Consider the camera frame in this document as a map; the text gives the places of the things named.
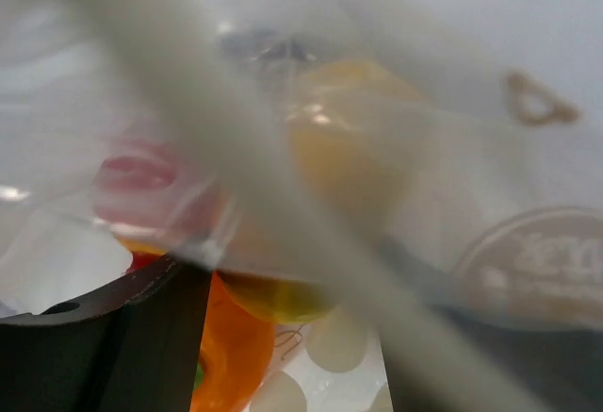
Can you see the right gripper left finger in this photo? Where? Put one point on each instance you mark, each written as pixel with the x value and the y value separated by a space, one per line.
pixel 131 345

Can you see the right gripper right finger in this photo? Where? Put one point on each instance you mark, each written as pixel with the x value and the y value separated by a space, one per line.
pixel 559 363

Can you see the orange fake carrot slices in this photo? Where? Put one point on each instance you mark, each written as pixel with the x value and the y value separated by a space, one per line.
pixel 235 353

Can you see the red fake fruit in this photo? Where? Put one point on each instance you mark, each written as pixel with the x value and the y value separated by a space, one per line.
pixel 152 199

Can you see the clear zip top bag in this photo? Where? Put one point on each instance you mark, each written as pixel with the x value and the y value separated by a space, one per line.
pixel 289 205

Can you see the orange yellow fake mango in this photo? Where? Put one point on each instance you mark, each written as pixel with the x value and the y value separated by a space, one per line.
pixel 327 132

